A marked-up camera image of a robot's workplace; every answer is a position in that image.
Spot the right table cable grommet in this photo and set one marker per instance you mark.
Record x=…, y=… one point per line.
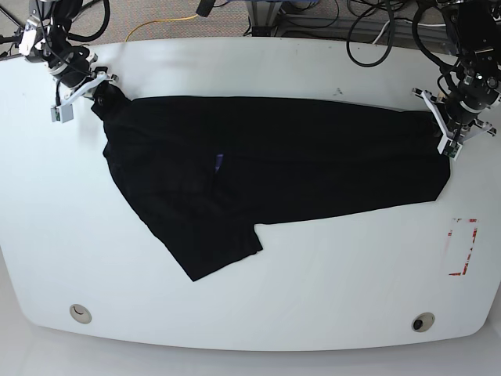
x=423, y=322

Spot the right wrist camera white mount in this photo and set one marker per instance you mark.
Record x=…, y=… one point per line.
x=67, y=92

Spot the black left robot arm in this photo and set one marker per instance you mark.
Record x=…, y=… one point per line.
x=471, y=27

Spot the red tape rectangle marking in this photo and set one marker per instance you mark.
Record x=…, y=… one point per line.
x=459, y=246

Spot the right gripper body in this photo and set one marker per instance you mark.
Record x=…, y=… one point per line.
x=70, y=67

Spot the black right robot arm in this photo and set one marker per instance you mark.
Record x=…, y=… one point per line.
x=46, y=38

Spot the black T-shirt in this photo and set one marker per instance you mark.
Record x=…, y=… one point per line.
x=202, y=172

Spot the aluminium frame post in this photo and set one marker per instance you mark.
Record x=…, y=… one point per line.
x=262, y=16

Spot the black tripod stand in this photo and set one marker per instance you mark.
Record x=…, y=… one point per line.
x=14, y=39

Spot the table cable grommet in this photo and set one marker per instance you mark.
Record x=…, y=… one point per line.
x=423, y=322
x=80, y=314

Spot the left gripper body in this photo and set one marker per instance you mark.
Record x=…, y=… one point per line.
x=473, y=93

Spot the left table cable grommet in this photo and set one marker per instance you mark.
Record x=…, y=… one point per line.
x=80, y=314

